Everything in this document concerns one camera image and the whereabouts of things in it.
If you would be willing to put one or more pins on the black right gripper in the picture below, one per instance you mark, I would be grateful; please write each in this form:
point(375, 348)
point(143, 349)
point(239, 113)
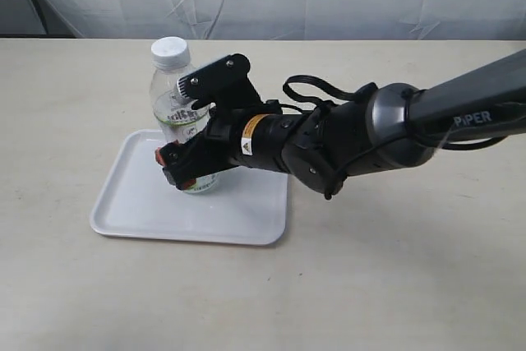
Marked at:
point(255, 141)

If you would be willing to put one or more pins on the clear plastic water bottle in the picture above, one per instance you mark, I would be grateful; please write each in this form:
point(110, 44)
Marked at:
point(171, 58)

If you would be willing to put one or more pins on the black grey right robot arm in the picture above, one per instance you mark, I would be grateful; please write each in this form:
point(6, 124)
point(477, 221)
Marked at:
point(326, 135)

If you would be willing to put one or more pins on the white plastic tray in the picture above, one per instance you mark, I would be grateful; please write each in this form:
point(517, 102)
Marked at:
point(248, 206)

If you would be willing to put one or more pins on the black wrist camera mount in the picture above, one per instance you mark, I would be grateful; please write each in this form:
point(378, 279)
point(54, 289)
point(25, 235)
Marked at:
point(223, 82)

